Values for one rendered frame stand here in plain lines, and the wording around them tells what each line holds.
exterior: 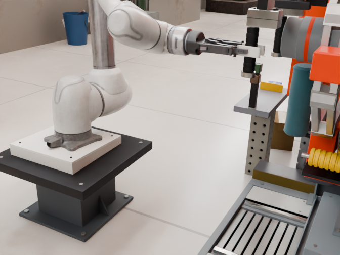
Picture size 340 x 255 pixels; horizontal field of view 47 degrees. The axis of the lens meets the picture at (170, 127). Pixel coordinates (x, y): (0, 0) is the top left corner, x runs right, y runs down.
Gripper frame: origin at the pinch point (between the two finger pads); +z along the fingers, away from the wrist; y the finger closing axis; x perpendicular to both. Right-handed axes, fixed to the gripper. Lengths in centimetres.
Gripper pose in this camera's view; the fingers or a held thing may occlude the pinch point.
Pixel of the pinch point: (251, 50)
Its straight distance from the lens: 121.3
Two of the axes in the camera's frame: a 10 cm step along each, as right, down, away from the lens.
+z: 8.8, 2.1, -4.3
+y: -4.8, 3.3, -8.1
